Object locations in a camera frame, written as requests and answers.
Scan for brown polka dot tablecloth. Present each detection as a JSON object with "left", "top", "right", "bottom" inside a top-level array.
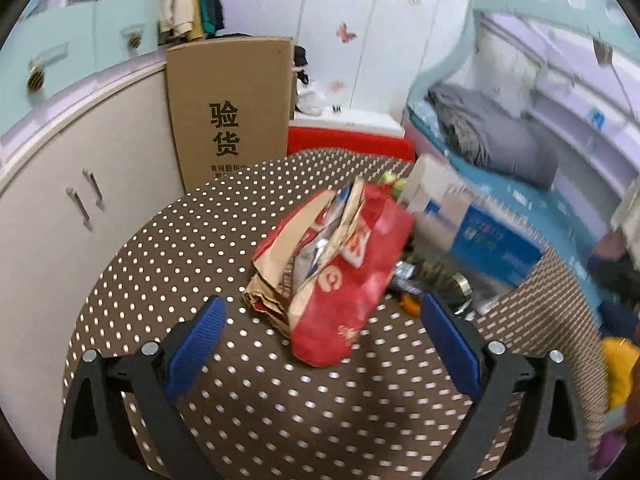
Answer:
[{"left": 56, "top": 150, "right": 605, "bottom": 479}]

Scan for red snack bag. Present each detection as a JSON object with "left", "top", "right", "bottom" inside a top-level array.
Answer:
[{"left": 244, "top": 178, "right": 413, "bottom": 367}]

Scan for teal quilted bed cover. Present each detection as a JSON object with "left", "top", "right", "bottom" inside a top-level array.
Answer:
[{"left": 402, "top": 110, "right": 617, "bottom": 312}]

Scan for brown cardboard box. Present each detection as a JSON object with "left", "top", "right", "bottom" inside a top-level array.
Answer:
[{"left": 165, "top": 37, "right": 294, "bottom": 192}]

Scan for white wardrobe doors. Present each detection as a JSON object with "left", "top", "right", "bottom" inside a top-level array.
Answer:
[{"left": 222, "top": 0, "right": 466, "bottom": 117}]

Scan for grey folded blanket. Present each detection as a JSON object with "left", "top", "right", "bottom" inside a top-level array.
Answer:
[{"left": 425, "top": 84, "right": 559, "bottom": 190}]

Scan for white plastic bag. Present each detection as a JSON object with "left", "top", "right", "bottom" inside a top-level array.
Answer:
[{"left": 295, "top": 80, "right": 326, "bottom": 116}]

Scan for dark blue plush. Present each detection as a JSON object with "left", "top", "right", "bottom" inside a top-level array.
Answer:
[{"left": 598, "top": 300, "right": 639, "bottom": 346}]

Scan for blue white carton box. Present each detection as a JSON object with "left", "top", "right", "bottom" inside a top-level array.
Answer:
[{"left": 399, "top": 154, "right": 546, "bottom": 289}]

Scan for white cabinet with drawers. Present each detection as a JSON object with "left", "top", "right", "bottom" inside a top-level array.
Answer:
[{"left": 1, "top": 0, "right": 182, "bottom": 467}]

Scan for teal bunk bed frame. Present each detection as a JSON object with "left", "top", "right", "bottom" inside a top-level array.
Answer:
[{"left": 403, "top": 0, "right": 640, "bottom": 122}]

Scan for red storage bench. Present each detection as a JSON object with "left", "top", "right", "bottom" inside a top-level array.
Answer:
[{"left": 288, "top": 126, "right": 416, "bottom": 162}]

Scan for hanging clothes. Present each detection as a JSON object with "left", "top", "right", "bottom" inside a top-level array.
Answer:
[{"left": 158, "top": 0, "right": 224, "bottom": 44}]

